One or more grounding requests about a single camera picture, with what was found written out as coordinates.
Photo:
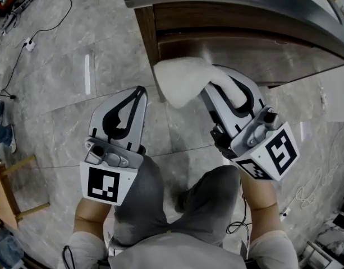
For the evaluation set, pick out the white power adapter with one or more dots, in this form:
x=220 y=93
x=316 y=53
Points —
x=29 y=44

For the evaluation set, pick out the wooden stool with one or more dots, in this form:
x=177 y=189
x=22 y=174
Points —
x=3 y=195

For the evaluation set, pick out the person's right forearm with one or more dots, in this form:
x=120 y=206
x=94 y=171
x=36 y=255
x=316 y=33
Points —
x=261 y=203

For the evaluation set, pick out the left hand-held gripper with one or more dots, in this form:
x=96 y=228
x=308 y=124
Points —
x=112 y=175

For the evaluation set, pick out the brown wooden cabinet frame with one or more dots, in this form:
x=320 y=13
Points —
x=147 y=38

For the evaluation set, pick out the blue plastic bag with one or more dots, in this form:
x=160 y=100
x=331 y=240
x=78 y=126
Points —
x=4 y=248

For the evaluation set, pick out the person's left forearm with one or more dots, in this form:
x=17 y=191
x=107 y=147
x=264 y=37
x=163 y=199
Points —
x=90 y=214

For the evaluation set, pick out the brown wooden cabinet door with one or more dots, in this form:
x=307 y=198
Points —
x=244 y=55

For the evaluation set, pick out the grey metal tool pile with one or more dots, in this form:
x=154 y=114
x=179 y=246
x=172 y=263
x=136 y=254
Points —
x=20 y=5

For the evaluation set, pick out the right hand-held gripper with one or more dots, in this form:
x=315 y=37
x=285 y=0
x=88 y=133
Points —
x=272 y=153

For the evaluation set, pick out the white fluffy cloth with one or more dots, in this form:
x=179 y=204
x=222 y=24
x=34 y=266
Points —
x=183 y=80

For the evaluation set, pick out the person's light grey shirt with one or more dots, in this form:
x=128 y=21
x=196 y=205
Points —
x=177 y=254

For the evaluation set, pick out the person's grey trousers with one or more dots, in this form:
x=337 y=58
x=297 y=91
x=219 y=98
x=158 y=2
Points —
x=149 y=200

